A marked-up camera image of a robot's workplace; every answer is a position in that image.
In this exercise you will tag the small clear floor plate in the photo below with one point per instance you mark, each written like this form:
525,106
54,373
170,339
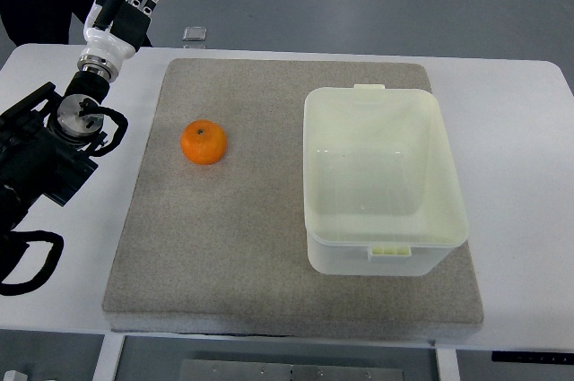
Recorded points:
194,34

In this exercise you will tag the grey metal base plate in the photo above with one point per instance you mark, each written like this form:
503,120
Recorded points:
204,369

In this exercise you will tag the small white floor block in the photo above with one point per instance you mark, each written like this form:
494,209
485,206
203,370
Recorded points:
14,375

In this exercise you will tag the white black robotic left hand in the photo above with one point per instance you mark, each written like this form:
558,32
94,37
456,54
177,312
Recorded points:
114,31

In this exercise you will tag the white plastic box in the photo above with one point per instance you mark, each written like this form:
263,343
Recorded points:
380,188

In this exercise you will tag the black control panel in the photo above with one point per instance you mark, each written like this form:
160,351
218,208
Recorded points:
534,357

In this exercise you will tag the grey felt mat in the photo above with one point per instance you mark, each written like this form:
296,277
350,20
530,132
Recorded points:
220,248

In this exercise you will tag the orange fruit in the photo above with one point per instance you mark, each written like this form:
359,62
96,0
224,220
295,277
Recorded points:
203,142

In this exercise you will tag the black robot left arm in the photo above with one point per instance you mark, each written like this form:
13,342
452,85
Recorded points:
49,143

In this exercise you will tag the white table leg right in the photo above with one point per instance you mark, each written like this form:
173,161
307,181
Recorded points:
447,365

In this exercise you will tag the white table leg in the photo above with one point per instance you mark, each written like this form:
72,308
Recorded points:
109,357
447,365

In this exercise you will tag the white table leg left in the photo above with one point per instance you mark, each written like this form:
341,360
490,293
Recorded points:
109,357

